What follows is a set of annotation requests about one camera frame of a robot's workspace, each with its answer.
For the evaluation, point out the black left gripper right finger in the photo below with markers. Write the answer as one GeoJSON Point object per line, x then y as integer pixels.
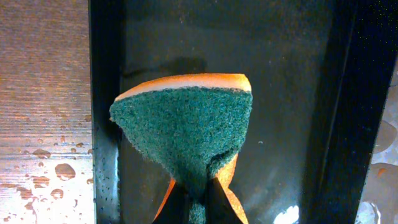
{"type": "Point", "coordinates": [217, 206]}

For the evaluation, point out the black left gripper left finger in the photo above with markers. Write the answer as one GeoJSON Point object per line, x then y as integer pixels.
{"type": "Point", "coordinates": [175, 207]}

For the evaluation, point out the green orange sponge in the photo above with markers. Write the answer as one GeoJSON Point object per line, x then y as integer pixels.
{"type": "Point", "coordinates": [194, 126]}

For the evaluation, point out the large brown tray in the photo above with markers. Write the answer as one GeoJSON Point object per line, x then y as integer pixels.
{"type": "Point", "coordinates": [379, 197]}

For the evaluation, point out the small black tray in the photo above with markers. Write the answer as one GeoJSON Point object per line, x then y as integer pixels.
{"type": "Point", "coordinates": [320, 72]}

